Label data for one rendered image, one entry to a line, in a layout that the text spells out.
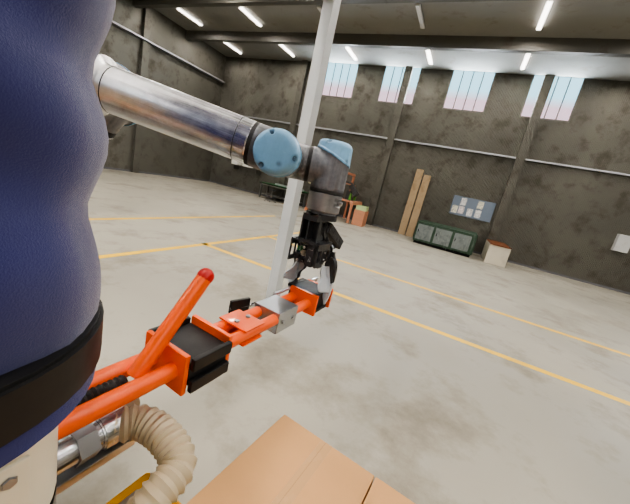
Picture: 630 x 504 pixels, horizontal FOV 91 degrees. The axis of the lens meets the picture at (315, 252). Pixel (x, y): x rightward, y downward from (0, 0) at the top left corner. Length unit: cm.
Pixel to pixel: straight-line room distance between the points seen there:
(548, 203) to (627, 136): 296
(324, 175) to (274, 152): 17
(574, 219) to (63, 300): 1463
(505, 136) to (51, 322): 1450
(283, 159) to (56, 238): 35
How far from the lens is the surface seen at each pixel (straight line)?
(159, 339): 45
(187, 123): 58
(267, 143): 52
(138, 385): 44
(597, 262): 1499
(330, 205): 66
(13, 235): 23
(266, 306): 62
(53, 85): 22
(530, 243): 1446
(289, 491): 121
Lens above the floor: 148
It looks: 13 degrees down
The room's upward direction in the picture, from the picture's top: 13 degrees clockwise
